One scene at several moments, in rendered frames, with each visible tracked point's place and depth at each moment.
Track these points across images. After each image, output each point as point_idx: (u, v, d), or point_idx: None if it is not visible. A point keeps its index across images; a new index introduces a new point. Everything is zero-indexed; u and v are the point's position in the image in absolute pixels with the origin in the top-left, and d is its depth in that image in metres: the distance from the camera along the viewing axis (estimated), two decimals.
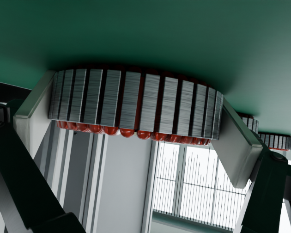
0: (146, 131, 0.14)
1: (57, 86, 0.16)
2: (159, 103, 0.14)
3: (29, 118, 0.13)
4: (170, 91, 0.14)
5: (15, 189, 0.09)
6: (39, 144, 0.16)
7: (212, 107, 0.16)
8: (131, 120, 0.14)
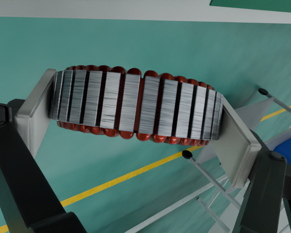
0: (145, 133, 0.14)
1: (57, 86, 0.16)
2: (158, 105, 0.14)
3: (31, 117, 0.13)
4: (169, 94, 0.14)
5: (16, 189, 0.09)
6: (39, 143, 0.16)
7: (212, 109, 0.16)
8: (130, 123, 0.14)
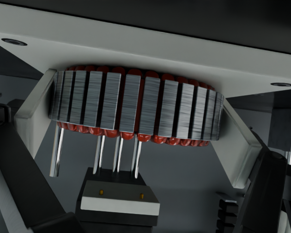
0: (146, 134, 0.14)
1: (57, 86, 0.16)
2: (159, 106, 0.14)
3: (30, 118, 0.13)
4: (170, 95, 0.14)
5: (15, 189, 0.09)
6: (39, 143, 0.16)
7: (212, 109, 0.16)
8: (131, 124, 0.14)
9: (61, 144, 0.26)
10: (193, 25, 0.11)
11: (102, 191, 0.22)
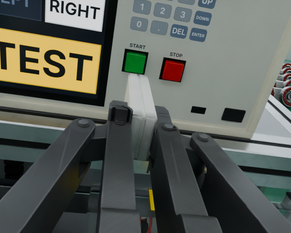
0: None
1: None
2: None
3: (143, 116, 0.15)
4: None
5: (107, 175, 0.11)
6: None
7: None
8: None
9: None
10: None
11: None
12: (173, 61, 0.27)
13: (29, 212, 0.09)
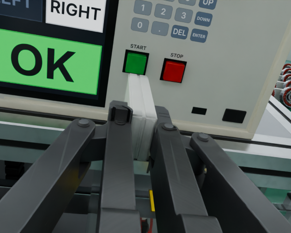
0: None
1: None
2: None
3: (143, 116, 0.15)
4: None
5: (107, 175, 0.11)
6: None
7: None
8: None
9: None
10: None
11: None
12: (174, 62, 0.27)
13: (29, 212, 0.09)
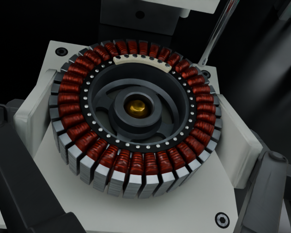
0: (134, 175, 0.15)
1: None
2: (122, 182, 0.16)
3: (29, 118, 0.13)
4: (113, 192, 0.17)
5: (15, 189, 0.09)
6: (39, 144, 0.16)
7: (69, 163, 0.17)
8: (148, 186, 0.15)
9: (225, 11, 0.21)
10: None
11: None
12: None
13: None
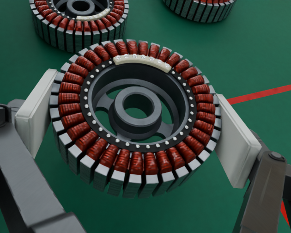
0: (134, 175, 0.15)
1: None
2: (122, 181, 0.17)
3: (31, 117, 0.13)
4: (113, 192, 0.17)
5: (15, 189, 0.09)
6: (39, 143, 0.16)
7: (69, 163, 0.17)
8: (147, 186, 0.16)
9: None
10: None
11: None
12: None
13: None
